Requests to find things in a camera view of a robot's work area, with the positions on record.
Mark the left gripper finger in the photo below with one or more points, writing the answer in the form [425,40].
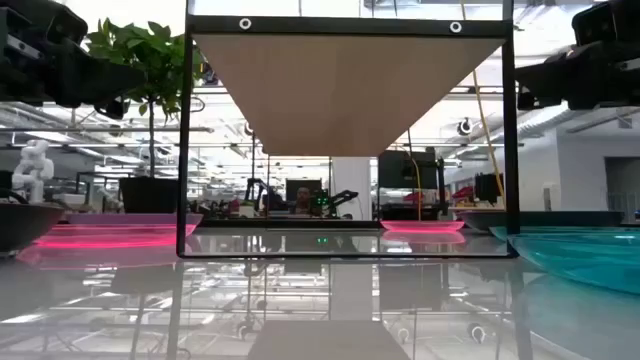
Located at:
[100,82]
[111,109]

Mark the transparent pink plate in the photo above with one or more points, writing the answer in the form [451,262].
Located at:
[110,235]
[422,225]

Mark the black plate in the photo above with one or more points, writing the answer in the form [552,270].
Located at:
[25,225]

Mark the transparent cyan plate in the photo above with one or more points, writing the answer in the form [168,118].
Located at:
[590,260]

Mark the black background robot arm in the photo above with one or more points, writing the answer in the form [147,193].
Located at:
[345,195]

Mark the green plant in black pot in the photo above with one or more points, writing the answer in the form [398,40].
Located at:
[145,55]

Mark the white humanoid robot figure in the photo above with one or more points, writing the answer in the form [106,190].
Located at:
[32,167]

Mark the black desk monitor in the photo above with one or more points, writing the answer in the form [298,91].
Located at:
[487,187]

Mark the red object on desk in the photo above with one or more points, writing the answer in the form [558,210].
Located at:
[464,192]

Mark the grey double door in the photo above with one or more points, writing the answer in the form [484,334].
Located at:
[622,185]

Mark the large black screen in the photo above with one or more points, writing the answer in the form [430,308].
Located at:
[400,170]

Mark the small black monitor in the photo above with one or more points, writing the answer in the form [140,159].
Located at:
[292,187]

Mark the person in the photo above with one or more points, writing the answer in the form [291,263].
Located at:
[303,197]

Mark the black aluminium table frame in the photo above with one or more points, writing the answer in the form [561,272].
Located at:
[225,223]

